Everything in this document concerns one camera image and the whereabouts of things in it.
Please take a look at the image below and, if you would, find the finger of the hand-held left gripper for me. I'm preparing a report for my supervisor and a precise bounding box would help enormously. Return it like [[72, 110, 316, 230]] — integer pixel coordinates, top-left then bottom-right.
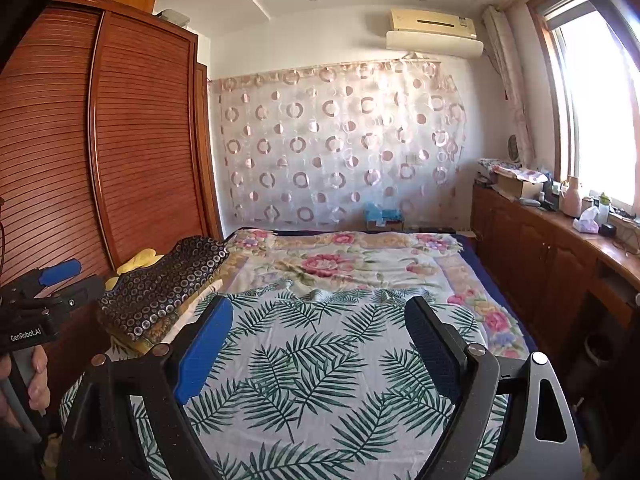
[[29, 274, 107, 312], [9, 257, 83, 294]]

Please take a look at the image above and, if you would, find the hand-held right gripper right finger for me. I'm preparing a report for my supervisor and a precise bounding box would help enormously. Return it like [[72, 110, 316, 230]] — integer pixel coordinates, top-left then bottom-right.
[[403, 295, 584, 480]]

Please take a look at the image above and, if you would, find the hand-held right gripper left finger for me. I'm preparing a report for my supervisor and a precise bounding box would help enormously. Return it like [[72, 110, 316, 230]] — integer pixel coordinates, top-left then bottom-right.
[[57, 295, 235, 480]]

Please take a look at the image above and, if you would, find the navy circle-patterned garment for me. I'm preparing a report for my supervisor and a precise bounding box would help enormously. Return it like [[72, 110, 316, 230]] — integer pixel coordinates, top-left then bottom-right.
[[97, 236, 231, 344]]

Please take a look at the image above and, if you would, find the person's left hand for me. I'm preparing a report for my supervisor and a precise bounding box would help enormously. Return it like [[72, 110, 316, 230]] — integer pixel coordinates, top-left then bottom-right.
[[0, 345, 52, 432]]

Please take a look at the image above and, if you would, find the bed with navy sheet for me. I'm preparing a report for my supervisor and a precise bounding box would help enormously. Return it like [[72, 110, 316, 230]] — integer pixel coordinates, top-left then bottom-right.
[[221, 226, 539, 362]]

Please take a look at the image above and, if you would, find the palm leaf printed cloth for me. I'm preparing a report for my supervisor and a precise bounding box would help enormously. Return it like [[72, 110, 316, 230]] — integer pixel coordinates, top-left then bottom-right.
[[59, 286, 507, 480]]

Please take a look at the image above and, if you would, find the blue tissue pack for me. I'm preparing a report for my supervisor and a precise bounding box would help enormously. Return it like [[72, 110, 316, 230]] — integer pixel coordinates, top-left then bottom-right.
[[363, 202, 405, 231]]

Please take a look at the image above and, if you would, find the wooden side cabinet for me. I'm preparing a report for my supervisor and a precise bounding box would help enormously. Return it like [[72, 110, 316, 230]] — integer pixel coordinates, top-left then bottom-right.
[[469, 179, 640, 387]]

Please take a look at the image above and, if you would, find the wooden slatted wardrobe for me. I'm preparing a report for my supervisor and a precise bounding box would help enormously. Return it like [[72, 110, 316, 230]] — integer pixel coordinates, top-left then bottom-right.
[[0, 0, 224, 397]]

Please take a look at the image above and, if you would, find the dark round bin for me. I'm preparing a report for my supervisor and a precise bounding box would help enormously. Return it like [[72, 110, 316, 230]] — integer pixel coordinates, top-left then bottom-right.
[[584, 331, 617, 377]]

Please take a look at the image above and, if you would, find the cardboard box with cloth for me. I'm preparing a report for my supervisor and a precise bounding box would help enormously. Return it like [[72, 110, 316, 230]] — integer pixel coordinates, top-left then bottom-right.
[[477, 158, 552, 184]]

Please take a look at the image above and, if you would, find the pink tissue pack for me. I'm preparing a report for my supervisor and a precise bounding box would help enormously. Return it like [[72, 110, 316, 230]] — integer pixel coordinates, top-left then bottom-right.
[[572, 205, 600, 234]]

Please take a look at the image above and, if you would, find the pink thermos bottle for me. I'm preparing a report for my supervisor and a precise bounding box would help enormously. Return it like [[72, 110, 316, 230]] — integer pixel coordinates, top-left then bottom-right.
[[563, 175, 584, 217]]

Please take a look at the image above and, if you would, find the sheer circle-patterned curtain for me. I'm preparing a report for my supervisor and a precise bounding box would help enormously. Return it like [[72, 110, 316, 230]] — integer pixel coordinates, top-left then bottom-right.
[[209, 59, 469, 227]]

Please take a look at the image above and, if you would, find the white window curtain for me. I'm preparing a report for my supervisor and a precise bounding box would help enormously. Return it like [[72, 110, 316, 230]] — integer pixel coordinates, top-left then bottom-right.
[[481, 4, 537, 162]]

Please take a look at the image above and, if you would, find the grey box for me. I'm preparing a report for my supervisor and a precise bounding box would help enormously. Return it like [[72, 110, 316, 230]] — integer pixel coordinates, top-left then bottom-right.
[[157, 8, 192, 29]]

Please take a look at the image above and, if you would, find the window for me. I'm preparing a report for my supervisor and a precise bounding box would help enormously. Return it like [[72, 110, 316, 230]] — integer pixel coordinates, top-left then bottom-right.
[[526, 0, 640, 212]]

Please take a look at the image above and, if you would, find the beige air conditioner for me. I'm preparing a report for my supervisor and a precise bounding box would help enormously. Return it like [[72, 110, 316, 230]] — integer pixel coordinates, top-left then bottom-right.
[[388, 7, 479, 36]]

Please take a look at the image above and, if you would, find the wall air conditioner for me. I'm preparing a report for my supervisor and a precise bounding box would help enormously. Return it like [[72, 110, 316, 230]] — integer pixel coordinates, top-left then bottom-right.
[[384, 29, 485, 57]]

